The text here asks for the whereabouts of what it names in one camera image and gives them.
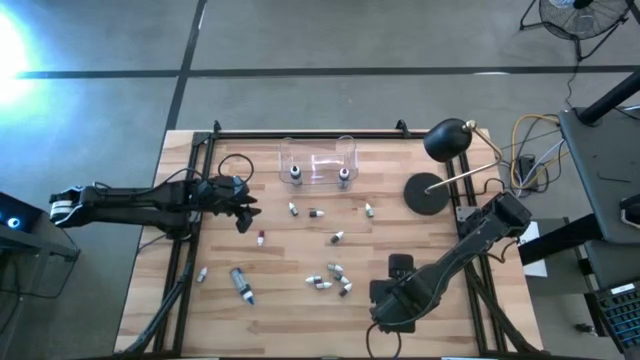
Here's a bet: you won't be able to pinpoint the white paper sheet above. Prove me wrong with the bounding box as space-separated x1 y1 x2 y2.
514 219 549 279

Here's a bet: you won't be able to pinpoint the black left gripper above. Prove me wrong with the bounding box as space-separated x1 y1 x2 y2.
197 174 262 235

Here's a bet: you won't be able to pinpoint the black keyboard blue keys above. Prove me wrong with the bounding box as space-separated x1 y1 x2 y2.
584 280 640 354

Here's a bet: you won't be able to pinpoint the black power adapter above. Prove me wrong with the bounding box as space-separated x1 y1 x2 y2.
517 154 539 189

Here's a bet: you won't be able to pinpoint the black slanted pole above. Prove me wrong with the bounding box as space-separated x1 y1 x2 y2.
577 69 640 126

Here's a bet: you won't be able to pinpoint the yellow cable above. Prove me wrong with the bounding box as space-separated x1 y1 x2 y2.
509 113 561 191

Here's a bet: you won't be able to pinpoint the black computer blue light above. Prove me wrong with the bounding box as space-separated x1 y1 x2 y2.
0 192 44 234

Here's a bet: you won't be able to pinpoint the dark grey side desk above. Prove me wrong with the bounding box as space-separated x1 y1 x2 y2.
557 104 640 246

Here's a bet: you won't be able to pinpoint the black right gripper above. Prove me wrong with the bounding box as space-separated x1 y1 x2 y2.
369 253 424 334

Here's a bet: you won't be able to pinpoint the black floor fan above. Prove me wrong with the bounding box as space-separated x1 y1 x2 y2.
518 0 632 64

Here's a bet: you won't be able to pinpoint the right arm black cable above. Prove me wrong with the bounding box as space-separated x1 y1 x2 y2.
365 322 402 360

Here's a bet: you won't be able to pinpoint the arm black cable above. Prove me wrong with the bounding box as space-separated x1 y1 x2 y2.
365 322 402 360
94 152 255 201

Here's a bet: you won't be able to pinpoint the clear plastic bin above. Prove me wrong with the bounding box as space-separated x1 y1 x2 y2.
278 135 360 190

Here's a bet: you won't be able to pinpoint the black desk leg bar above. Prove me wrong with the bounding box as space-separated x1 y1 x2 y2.
517 214 604 266

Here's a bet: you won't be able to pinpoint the large blue-tip colouring bottle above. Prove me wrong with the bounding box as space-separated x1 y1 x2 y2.
229 267 256 307

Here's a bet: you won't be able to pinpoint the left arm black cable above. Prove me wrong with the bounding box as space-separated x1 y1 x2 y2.
94 152 255 201

